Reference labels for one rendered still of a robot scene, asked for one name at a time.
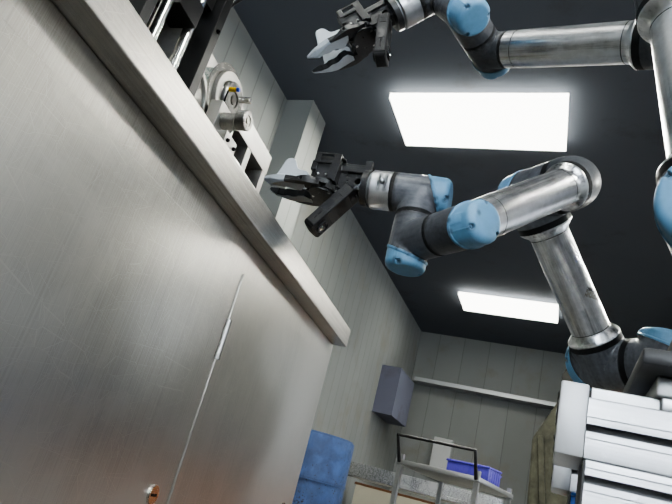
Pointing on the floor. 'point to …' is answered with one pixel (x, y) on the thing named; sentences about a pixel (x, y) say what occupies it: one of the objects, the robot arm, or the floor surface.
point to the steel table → (416, 485)
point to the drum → (324, 470)
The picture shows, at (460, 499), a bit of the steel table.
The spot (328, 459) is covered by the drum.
